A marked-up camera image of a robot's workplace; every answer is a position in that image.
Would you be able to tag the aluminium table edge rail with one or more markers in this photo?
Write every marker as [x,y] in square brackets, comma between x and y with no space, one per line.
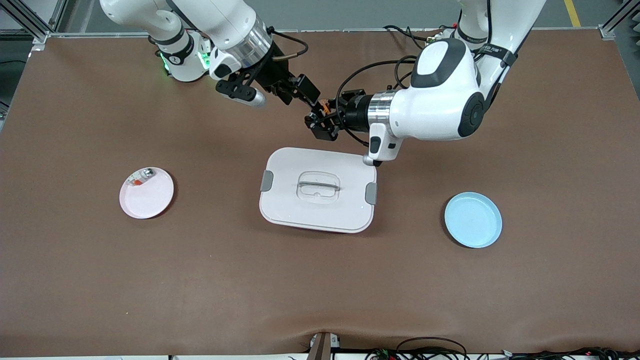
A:
[325,31]

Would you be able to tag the aluminium frame post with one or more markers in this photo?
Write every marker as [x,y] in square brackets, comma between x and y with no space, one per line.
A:
[30,20]
[607,31]

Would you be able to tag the small white orange component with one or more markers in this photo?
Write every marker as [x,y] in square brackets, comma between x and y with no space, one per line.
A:
[142,176]

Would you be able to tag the white lidded box grey clips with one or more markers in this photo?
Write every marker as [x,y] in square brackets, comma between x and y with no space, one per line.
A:
[320,200]

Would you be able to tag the pink round plate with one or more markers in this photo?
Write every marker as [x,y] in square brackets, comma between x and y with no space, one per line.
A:
[147,200]

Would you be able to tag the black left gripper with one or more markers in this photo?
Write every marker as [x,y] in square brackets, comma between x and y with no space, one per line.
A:
[354,113]

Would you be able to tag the light blue round plate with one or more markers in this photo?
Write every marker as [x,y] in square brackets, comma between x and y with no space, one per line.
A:
[473,220]

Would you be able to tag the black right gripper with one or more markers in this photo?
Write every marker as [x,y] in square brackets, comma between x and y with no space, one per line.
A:
[274,71]

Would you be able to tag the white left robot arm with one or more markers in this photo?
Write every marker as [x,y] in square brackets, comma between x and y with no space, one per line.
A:
[440,100]

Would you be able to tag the table edge mounting bracket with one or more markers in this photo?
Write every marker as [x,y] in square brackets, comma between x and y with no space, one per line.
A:
[320,350]

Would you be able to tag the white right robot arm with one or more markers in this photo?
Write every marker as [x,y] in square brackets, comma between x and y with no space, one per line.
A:
[210,15]

